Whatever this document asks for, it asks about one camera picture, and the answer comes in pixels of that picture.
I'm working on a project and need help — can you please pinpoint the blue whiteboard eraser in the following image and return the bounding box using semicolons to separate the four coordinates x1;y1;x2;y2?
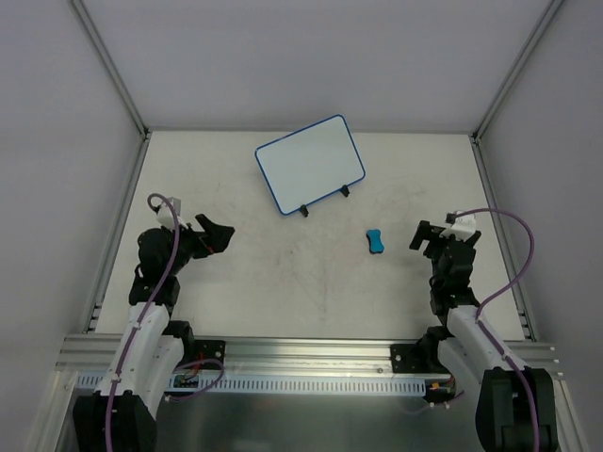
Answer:
366;229;384;254

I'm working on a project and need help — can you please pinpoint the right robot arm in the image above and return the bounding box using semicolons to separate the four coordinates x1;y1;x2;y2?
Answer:
409;214;560;451

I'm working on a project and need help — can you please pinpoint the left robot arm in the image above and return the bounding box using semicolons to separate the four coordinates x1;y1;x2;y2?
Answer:
73;214;236;451

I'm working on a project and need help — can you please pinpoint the blue framed whiteboard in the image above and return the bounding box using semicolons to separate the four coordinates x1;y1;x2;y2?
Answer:
254;114;367;216

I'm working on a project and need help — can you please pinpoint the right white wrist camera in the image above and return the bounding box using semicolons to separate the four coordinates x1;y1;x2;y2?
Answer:
440;211;477;241

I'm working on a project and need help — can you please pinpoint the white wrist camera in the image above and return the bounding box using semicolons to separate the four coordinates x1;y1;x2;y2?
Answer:
440;211;477;241
156;197;184;230

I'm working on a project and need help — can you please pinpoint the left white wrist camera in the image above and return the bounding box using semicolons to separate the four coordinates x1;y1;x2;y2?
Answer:
156;197;184;230

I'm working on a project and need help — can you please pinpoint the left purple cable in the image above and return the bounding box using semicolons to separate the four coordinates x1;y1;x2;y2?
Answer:
104;192;225;452

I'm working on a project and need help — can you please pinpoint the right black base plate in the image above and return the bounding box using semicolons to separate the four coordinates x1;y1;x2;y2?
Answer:
389;343;448;374

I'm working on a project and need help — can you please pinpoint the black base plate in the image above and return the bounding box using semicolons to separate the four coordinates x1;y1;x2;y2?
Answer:
192;339;226;372
389;343;448;374

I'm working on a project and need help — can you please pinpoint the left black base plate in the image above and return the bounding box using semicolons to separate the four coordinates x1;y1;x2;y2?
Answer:
192;339;226;372

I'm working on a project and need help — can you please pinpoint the right aluminium frame post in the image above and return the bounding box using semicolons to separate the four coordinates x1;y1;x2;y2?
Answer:
470;0;566;142

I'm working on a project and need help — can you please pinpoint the aluminium frame post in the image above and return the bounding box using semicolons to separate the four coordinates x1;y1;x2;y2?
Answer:
470;0;566;142
69;0;151;140

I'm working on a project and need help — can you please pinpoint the left aluminium frame post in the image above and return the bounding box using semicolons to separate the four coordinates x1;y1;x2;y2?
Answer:
69;0;151;140

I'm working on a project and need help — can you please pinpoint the white slotted cable duct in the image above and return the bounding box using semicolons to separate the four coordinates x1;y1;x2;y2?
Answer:
74;372;427;397

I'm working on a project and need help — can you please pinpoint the aluminium mounting rail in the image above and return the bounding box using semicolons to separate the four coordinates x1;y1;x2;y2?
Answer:
54;332;564;380

